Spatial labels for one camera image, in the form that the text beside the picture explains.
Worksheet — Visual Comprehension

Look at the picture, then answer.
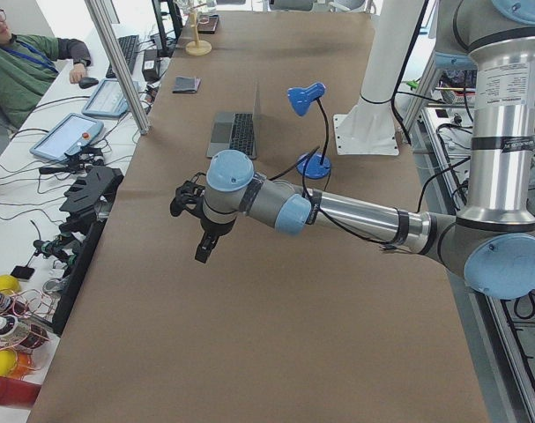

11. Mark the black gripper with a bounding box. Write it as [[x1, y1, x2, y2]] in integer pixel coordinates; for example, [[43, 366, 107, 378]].
[[195, 217, 234, 263]]

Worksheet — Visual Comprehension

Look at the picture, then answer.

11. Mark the grey laptop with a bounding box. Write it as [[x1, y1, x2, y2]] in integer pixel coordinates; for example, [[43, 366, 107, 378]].
[[206, 80, 262, 160]]

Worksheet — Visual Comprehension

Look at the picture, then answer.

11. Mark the black tool stand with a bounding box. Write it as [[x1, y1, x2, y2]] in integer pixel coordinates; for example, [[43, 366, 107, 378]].
[[59, 166, 123, 235]]

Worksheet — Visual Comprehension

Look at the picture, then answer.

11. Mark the blue desk lamp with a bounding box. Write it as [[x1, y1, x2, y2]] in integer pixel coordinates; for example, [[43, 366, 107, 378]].
[[286, 82, 331, 180]]

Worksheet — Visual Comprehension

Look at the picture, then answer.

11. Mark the folded grey cloth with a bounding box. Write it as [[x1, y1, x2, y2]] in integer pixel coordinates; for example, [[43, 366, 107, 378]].
[[172, 76, 201, 93]]

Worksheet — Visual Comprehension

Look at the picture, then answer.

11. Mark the near teach pendant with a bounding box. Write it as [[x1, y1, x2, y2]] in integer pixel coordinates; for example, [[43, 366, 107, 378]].
[[29, 113, 103, 161]]

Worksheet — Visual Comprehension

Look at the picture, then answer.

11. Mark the teach pendant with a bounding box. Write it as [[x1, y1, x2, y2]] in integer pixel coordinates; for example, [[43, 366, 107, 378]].
[[82, 78, 129, 119], [29, 113, 103, 161]]

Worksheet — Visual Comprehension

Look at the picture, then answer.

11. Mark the far teach pendant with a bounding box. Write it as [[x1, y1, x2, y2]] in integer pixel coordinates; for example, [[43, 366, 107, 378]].
[[82, 78, 129, 119]]

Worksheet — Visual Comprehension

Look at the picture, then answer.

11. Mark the wooden cup stand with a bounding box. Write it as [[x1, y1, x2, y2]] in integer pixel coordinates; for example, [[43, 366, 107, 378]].
[[185, 4, 212, 56]]

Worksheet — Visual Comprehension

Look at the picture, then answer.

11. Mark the black computer mouse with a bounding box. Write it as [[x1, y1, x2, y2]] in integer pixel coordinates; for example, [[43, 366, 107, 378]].
[[78, 77, 99, 89]]

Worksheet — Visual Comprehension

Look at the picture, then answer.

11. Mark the black keyboard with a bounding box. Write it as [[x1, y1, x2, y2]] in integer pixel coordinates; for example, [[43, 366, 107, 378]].
[[116, 35, 139, 74]]

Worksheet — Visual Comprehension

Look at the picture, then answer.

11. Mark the yellow ball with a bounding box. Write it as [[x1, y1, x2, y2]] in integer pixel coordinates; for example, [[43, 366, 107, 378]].
[[0, 350, 18, 377]]

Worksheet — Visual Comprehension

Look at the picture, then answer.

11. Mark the red cylinder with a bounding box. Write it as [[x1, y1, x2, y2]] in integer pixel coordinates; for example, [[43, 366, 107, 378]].
[[0, 376, 41, 409]]

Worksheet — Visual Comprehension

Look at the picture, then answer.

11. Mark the person in green jacket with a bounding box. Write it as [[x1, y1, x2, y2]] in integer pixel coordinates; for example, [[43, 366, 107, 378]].
[[0, 9, 91, 128]]

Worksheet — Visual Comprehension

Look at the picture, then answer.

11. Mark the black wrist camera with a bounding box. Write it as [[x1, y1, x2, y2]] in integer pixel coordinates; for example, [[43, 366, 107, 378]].
[[169, 172, 205, 219]]

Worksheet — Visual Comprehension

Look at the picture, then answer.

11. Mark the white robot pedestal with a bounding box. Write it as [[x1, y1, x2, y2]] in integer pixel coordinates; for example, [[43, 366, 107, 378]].
[[334, 0, 427, 156]]

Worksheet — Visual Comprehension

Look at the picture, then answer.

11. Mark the aluminium frame post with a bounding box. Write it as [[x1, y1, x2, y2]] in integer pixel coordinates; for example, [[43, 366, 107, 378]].
[[85, 0, 150, 136]]

